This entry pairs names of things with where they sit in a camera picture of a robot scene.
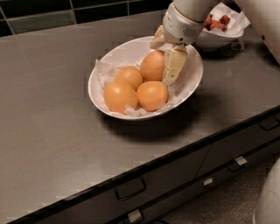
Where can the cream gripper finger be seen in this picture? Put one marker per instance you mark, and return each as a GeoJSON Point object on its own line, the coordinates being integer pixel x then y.
{"type": "Point", "coordinates": [158, 39]}
{"type": "Point", "coordinates": [174, 61]}

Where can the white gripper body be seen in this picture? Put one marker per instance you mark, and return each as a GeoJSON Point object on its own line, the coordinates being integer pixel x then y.
{"type": "Point", "coordinates": [178, 26]}

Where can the orange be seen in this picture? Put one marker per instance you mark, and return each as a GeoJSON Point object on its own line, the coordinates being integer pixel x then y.
{"type": "Point", "coordinates": [118, 95]}
{"type": "Point", "coordinates": [131, 75]}
{"type": "Point", "coordinates": [152, 95]}
{"type": "Point", "coordinates": [153, 65]}

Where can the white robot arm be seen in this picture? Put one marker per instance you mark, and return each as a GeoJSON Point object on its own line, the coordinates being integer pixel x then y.
{"type": "Point", "coordinates": [231, 92]}

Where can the white bowl with strawberries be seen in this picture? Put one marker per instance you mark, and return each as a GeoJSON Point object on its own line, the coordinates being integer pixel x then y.
{"type": "Point", "coordinates": [215, 39]}

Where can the white bowl with oranges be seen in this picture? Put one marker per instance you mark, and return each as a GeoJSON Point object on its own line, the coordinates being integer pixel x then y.
{"type": "Point", "coordinates": [131, 54]}

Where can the white paper under oranges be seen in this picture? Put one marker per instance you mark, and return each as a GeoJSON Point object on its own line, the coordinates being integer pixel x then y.
{"type": "Point", "coordinates": [123, 91]}

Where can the red strawberries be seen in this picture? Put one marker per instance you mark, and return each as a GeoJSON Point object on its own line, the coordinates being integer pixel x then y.
{"type": "Point", "coordinates": [221, 24]}

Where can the white paper under strawberries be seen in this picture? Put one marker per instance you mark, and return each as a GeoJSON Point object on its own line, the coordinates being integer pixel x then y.
{"type": "Point", "coordinates": [238, 20]}

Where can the right dark drawer front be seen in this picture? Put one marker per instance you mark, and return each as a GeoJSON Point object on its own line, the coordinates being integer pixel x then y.
{"type": "Point", "coordinates": [240, 150]}

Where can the dark drawer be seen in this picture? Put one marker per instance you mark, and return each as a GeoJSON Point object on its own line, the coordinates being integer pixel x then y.
{"type": "Point", "coordinates": [175, 198]}
{"type": "Point", "coordinates": [98, 204]}
{"type": "Point", "coordinates": [240, 150]}

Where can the lower dark drawer front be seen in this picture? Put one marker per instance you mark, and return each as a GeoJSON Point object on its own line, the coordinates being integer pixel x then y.
{"type": "Point", "coordinates": [175, 198]}

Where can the left dark drawer front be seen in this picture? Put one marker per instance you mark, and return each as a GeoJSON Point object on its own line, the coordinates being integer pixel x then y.
{"type": "Point", "coordinates": [98, 204]}

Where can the left black drawer handle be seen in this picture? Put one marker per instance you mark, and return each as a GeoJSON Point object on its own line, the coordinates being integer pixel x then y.
{"type": "Point", "coordinates": [130, 189]}

